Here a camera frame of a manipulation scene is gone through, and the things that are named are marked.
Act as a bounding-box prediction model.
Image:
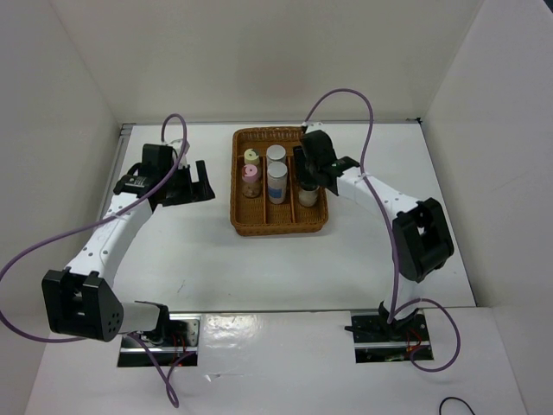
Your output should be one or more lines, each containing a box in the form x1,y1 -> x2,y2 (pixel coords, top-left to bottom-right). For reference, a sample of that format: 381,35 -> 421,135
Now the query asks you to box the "purple cable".
302,87 -> 461,373
0,112 -> 192,408

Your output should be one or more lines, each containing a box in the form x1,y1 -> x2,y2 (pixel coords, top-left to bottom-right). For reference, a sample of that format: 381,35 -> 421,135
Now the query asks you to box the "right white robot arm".
294,124 -> 454,340

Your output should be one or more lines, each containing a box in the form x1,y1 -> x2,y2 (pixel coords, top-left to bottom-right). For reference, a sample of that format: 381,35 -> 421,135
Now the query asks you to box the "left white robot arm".
41,160 -> 215,346

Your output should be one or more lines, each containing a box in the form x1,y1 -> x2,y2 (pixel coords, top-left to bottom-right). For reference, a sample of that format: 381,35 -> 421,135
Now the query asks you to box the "yellow cap spice bottle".
244,148 -> 261,167

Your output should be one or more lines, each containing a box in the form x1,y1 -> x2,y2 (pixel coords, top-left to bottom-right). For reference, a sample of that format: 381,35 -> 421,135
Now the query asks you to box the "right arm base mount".
344,310 -> 434,364

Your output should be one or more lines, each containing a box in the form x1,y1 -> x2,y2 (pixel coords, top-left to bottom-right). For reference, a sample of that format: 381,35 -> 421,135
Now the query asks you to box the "silver cap jar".
267,162 -> 288,204
266,144 -> 287,165

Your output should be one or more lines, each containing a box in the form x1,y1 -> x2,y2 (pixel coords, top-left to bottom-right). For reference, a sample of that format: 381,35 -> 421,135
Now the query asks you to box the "brown wicker divided basket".
230,126 -> 328,236

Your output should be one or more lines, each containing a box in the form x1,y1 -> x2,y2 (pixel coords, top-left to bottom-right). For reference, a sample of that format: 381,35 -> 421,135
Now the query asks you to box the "aluminium table rail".
99,123 -> 136,219

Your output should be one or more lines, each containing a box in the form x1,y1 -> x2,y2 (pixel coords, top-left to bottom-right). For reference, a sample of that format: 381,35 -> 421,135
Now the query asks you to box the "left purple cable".
0,112 -> 192,408

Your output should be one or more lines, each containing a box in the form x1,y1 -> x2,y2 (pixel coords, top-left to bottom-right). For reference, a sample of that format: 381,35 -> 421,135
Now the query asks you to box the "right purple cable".
302,87 -> 461,373

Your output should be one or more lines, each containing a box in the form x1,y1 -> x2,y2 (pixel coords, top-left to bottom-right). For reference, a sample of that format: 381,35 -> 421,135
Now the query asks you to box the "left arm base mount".
117,312 -> 201,368

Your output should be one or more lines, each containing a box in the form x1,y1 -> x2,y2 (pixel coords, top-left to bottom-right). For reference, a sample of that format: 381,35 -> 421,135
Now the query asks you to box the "black cable on floor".
439,396 -> 476,415

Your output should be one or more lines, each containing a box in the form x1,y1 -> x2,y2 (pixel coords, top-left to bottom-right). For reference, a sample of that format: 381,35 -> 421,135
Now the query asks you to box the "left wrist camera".
139,138 -> 183,175

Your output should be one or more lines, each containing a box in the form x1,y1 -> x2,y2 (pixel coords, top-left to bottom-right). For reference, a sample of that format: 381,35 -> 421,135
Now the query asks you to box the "black cap bottle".
298,182 -> 319,208

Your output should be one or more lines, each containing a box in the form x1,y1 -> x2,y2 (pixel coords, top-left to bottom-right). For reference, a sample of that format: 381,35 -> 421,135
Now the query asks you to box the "pink cap spice bottle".
241,163 -> 262,198

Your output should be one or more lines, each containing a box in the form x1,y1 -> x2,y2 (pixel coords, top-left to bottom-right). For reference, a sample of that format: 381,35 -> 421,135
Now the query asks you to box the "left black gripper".
162,160 -> 214,207

